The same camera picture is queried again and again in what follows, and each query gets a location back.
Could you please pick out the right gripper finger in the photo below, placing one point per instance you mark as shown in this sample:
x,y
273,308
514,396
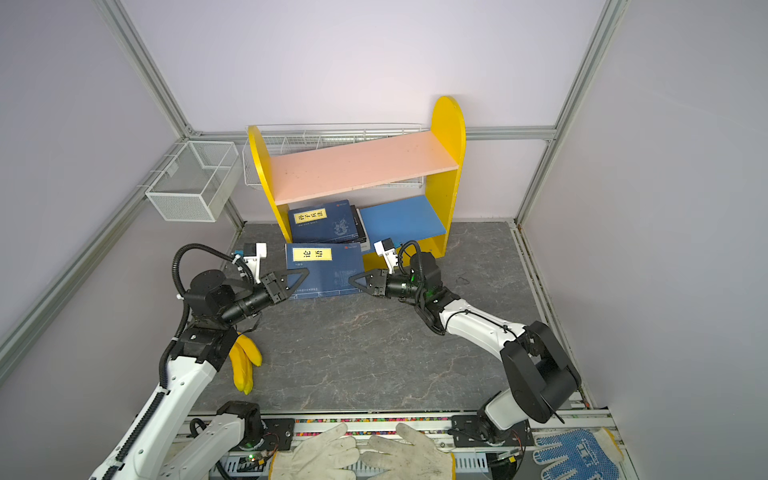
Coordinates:
x,y
376,290
359,281

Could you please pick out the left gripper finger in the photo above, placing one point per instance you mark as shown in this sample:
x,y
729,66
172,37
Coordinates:
x,y
292,281
280,274

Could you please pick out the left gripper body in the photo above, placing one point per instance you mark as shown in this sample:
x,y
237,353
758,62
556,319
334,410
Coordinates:
x,y
248,306

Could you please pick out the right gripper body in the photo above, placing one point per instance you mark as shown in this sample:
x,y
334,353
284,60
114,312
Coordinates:
x,y
402,289

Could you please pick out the navy book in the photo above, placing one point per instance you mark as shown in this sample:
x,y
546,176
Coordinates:
x,y
330,266
327,223

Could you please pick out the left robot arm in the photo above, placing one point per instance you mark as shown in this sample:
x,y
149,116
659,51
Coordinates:
x,y
213,305

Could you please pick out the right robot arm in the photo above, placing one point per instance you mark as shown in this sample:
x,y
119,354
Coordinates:
x,y
541,376

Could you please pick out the yellow banana bunch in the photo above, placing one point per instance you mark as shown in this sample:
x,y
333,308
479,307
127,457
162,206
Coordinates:
x,y
244,356

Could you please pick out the yellow shelf with pink and blue boards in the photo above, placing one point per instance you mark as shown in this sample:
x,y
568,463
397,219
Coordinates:
x,y
437,155

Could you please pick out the white mesh box basket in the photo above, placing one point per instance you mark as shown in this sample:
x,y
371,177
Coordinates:
x,y
197,182

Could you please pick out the white work glove centre left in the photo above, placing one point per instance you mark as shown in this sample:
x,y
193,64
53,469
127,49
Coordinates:
x,y
324,456

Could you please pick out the white work glove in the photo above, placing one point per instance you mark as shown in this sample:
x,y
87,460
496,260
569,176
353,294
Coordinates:
x,y
324,456
414,456

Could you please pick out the white work glove centre right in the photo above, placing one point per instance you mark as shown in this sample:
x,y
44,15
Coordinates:
x,y
414,456

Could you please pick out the blue dotted knit glove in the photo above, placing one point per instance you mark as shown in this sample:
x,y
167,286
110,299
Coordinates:
x,y
579,454

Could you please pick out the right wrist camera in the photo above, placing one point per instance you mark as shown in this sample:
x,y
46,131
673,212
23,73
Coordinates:
x,y
387,250

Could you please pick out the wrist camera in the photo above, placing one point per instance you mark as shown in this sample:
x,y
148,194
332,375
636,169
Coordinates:
x,y
250,257
387,250

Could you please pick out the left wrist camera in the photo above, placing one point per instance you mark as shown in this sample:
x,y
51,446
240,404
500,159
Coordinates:
x,y
250,257

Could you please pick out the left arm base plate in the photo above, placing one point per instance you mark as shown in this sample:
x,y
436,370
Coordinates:
x,y
270,434

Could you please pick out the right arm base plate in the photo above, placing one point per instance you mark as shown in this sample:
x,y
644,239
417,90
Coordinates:
x,y
472,431

